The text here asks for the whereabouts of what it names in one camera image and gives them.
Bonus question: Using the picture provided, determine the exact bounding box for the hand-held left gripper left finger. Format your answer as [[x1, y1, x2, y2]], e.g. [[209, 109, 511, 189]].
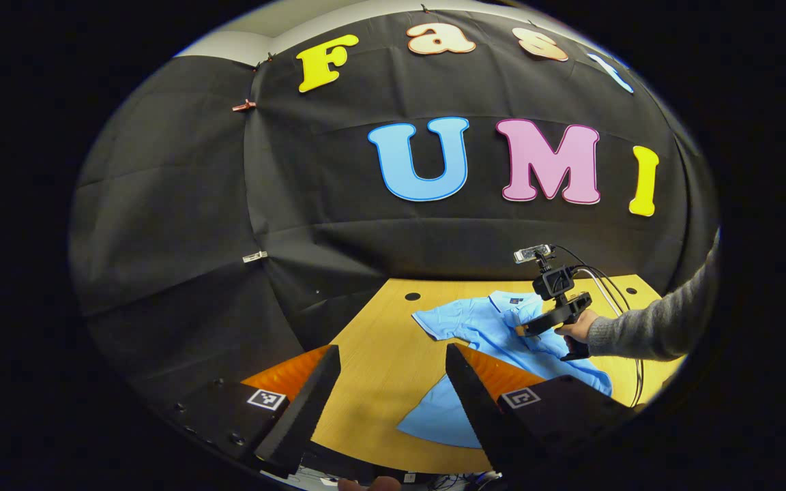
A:
[[158, 344, 343, 479]]

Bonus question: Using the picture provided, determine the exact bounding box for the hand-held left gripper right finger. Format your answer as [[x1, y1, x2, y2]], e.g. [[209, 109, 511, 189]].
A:
[[445, 342, 638, 481]]

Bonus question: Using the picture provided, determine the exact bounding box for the light blue T-shirt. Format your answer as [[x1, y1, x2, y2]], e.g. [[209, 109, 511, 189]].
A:
[[396, 290, 613, 449]]

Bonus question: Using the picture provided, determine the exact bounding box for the black backdrop cloth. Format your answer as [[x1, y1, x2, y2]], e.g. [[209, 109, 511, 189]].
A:
[[69, 7, 720, 437]]

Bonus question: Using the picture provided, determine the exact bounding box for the white cable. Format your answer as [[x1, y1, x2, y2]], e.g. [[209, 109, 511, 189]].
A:
[[574, 267, 623, 312]]

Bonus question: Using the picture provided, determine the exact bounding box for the black cable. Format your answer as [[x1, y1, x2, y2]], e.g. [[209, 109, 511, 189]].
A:
[[553, 244, 646, 410]]

